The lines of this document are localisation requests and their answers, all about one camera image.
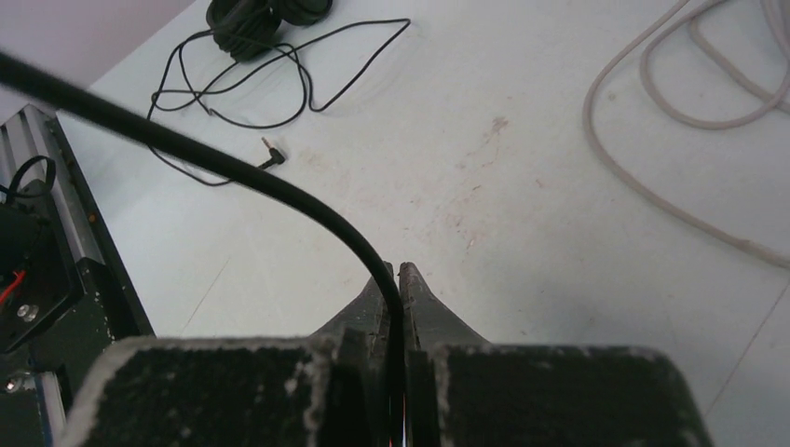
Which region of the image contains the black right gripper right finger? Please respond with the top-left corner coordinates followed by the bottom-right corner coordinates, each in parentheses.
top-left (398, 263), bottom-right (713, 446)

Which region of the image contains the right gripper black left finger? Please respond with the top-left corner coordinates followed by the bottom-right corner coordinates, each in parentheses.
top-left (55, 280), bottom-right (395, 446)

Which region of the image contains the small black on-ear headphones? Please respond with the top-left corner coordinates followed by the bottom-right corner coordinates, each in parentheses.
top-left (205, 0), bottom-right (334, 62)

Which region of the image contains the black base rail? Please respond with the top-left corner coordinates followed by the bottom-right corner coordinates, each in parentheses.
top-left (1, 105), bottom-right (153, 446)

